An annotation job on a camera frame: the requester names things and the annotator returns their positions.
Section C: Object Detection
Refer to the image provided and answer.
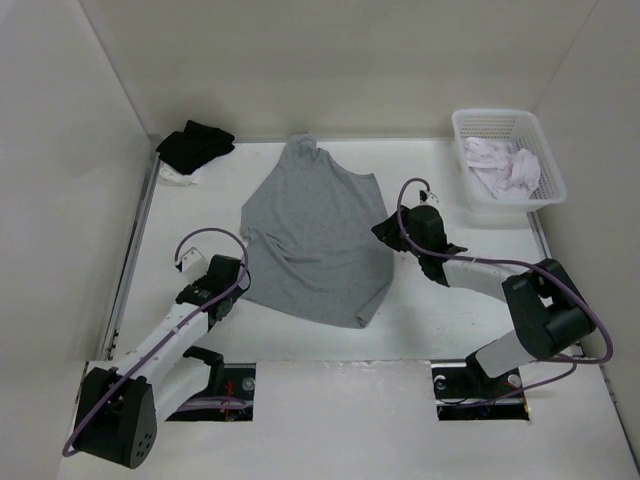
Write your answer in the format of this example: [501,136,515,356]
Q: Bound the grey tank top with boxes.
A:
[240,134,394,329]

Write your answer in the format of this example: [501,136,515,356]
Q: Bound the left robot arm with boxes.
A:
[63,255,250,469]

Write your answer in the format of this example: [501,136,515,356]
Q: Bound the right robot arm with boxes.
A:
[372,205,596,396]

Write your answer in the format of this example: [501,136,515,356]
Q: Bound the pink tank top in basket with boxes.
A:
[464,137,541,200]

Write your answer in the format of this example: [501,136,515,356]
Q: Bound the folded white tank top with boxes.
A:
[158,163,201,187]

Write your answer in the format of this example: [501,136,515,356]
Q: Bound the folded black tank top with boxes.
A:
[156,120,235,175]

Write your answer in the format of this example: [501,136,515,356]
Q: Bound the white plastic laundry basket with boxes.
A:
[451,109,567,214]

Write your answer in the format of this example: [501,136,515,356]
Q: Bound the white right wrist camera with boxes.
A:
[419,189,439,205]

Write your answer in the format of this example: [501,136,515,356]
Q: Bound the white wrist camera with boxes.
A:
[419,189,439,205]
[176,247,208,279]

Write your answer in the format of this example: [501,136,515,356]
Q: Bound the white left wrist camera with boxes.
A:
[176,247,208,279]

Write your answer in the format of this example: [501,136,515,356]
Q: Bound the right metal table rail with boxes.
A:
[527,212,584,358]

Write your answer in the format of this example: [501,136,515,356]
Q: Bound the metal table rail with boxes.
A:
[96,134,162,360]
[527,212,584,358]

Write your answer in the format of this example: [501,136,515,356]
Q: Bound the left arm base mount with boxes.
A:
[167,347,257,422]

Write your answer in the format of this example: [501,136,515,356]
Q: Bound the left metal table rail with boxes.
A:
[96,134,162,360]

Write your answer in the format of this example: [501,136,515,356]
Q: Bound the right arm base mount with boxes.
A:
[431,361,529,421]

